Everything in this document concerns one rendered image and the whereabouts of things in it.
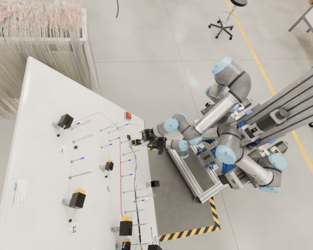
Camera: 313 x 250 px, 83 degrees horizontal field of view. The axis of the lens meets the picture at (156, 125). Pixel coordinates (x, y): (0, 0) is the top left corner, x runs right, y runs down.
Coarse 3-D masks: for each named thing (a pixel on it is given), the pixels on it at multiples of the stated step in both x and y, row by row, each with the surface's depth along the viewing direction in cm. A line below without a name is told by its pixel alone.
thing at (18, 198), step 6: (18, 180) 66; (24, 180) 67; (18, 186) 65; (24, 186) 67; (12, 192) 63; (18, 192) 64; (24, 192) 66; (12, 198) 62; (18, 198) 64; (24, 198) 65; (12, 204) 62; (18, 204) 63; (24, 204) 65
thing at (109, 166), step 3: (108, 162) 101; (111, 162) 102; (105, 165) 101; (108, 165) 100; (111, 165) 101; (99, 168) 102; (102, 168) 102; (105, 168) 100; (108, 168) 99; (111, 168) 100; (108, 171) 99; (105, 177) 98
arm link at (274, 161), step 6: (264, 156) 126; (270, 156) 119; (276, 156) 118; (258, 162) 128; (264, 162) 122; (270, 162) 117; (276, 162) 116; (282, 162) 117; (270, 168) 116; (276, 168) 115; (282, 168) 114
